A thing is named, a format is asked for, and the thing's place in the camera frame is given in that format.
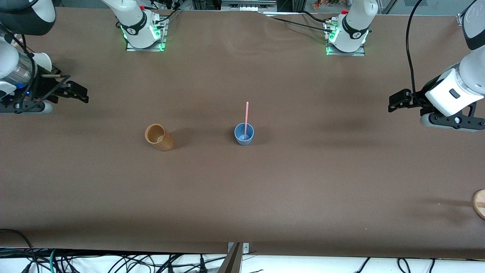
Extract blue cup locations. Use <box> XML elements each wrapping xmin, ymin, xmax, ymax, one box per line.
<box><xmin>234</xmin><ymin>122</ymin><xmax>255</xmax><ymax>146</ymax></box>

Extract brown wooden cup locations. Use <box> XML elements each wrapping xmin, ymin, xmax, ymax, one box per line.
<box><xmin>144</xmin><ymin>124</ymin><xmax>175</xmax><ymax>152</ymax></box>

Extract round wooden disc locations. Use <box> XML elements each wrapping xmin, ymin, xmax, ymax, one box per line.
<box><xmin>472</xmin><ymin>189</ymin><xmax>485</xmax><ymax>220</ymax></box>

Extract grey metal box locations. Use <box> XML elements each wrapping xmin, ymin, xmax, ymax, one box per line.
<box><xmin>221</xmin><ymin>0</ymin><xmax>277</xmax><ymax>12</ymax></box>

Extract grey metal beam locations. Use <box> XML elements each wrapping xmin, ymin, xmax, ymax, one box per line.
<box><xmin>218</xmin><ymin>243</ymin><xmax>243</xmax><ymax>273</ymax></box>

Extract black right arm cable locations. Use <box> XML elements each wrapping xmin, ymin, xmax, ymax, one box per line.
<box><xmin>0</xmin><ymin>23</ymin><xmax>37</xmax><ymax>112</ymax></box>

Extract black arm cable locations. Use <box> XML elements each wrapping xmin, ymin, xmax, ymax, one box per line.
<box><xmin>405</xmin><ymin>0</ymin><xmax>427</xmax><ymax>107</ymax></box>
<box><xmin>0</xmin><ymin>23</ymin><xmax>37</xmax><ymax>112</ymax></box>

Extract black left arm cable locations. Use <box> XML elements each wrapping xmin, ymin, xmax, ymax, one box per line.
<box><xmin>405</xmin><ymin>0</ymin><xmax>427</xmax><ymax>107</ymax></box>

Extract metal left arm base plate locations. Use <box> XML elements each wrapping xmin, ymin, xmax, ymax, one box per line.
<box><xmin>325</xmin><ymin>19</ymin><xmax>366</xmax><ymax>57</ymax></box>

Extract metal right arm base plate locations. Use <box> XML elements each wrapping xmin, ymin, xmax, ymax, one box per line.
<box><xmin>125</xmin><ymin>17</ymin><xmax>167</xmax><ymax>52</ymax></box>

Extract black cable on table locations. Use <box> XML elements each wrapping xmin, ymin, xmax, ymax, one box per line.
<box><xmin>261</xmin><ymin>11</ymin><xmax>331</xmax><ymax>32</ymax></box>

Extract black looped floor cable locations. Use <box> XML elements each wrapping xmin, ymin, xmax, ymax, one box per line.
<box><xmin>0</xmin><ymin>229</ymin><xmax>39</xmax><ymax>273</ymax></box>

